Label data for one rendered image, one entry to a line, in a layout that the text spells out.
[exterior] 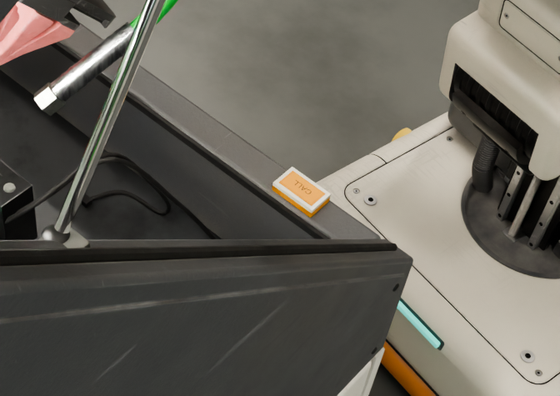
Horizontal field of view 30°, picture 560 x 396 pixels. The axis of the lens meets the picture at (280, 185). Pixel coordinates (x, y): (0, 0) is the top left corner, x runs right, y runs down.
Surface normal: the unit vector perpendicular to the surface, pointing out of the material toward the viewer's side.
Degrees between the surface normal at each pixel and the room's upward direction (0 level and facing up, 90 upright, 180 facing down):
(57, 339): 90
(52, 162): 0
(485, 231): 0
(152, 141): 90
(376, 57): 0
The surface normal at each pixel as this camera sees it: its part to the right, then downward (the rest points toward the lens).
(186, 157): -0.64, 0.54
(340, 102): 0.11, -0.65
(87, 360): 0.76, 0.55
